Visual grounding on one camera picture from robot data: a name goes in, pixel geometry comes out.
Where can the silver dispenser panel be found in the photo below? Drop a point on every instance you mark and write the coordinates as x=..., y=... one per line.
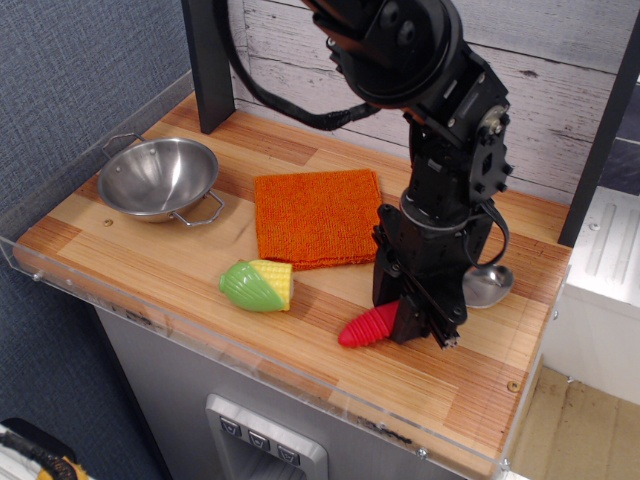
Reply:
x=251, y=446

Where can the black post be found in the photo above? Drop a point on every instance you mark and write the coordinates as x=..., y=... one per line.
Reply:
x=610, y=43
x=209, y=64

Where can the white toy sink unit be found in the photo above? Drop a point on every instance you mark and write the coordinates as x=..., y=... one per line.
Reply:
x=593, y=333

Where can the toy corn cob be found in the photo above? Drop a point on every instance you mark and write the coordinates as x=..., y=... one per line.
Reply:
x=259, y=285

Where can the grey toy fridge cabinet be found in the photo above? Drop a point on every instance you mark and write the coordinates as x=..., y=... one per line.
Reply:
x=171, y=384

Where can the stainless steel bowl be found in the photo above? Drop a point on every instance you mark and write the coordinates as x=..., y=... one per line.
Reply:
x=158, y=180

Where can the clear acrylic guard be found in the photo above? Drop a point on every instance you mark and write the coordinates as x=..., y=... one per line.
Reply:
x=387, y=413

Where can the red handled metal spoon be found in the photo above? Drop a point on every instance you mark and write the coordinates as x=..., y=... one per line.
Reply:
x=482, y=288

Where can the yellow object bottom left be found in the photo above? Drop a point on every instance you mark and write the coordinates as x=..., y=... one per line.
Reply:
x=60, y=468

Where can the orange folded cloth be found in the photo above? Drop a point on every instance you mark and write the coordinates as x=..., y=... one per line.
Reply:
x=317, y=220

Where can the black left post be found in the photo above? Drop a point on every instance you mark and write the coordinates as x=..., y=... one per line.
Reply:
x=209, y=64

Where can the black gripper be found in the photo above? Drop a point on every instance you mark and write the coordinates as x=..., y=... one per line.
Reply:
x=423, y=268

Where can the black right post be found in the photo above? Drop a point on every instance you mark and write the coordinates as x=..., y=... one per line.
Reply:
x=610, y=43

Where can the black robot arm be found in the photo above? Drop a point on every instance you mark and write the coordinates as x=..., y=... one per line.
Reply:
x=412, y=56

